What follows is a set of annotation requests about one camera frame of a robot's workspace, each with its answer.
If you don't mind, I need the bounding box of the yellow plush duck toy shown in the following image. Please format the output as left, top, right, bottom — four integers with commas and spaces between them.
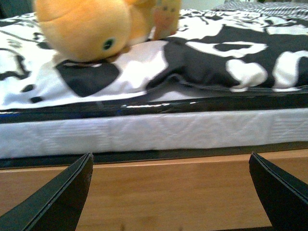
34, 0, 181, 62

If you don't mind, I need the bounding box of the wooden bed frame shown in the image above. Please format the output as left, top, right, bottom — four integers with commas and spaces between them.
0, 148, 308, 231

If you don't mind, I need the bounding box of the black and white patterned duvet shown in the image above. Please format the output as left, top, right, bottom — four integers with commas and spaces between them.
0, 10, 308, 110

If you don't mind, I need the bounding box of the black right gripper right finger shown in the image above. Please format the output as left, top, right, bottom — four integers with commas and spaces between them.
249, 153, 308, 231

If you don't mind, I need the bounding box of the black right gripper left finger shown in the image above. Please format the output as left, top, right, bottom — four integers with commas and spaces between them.
0, 153, 93, 231

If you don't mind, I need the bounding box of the white quilted mattress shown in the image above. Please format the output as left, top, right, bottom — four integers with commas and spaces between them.
0, 108, 308, 159

